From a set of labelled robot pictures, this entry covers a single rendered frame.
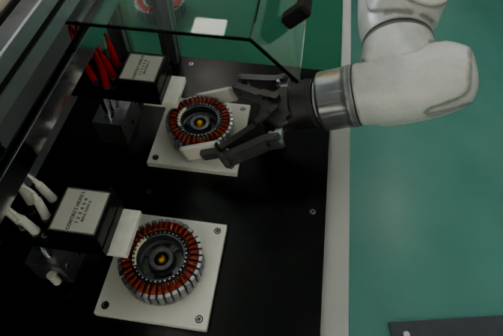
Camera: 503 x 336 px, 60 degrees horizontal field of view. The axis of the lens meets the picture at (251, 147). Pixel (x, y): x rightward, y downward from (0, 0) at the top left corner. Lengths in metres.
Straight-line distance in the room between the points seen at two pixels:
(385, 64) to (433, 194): 1.16
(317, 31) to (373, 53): 0.40
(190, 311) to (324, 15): 0.72
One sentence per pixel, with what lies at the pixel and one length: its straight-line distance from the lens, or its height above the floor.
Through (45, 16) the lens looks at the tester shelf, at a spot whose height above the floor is 1.10.
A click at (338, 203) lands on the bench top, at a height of 0.75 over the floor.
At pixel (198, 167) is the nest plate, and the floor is 0.78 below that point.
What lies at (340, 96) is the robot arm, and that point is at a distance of 0.61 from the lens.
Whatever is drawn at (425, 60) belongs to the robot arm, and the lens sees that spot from 0.60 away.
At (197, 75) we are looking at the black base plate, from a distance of 0.87.
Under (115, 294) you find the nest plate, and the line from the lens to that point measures 0.64.
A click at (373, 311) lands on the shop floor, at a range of 1.47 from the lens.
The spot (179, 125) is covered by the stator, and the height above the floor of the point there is 0.82.
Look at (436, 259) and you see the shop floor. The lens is 1.60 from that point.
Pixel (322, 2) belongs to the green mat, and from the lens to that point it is 1.10.
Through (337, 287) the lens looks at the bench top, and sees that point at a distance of 0.66.
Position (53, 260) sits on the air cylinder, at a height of 0.82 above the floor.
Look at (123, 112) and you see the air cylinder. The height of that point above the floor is 0.82.
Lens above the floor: 1.36
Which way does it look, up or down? 53 degrees down
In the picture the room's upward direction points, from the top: straight up
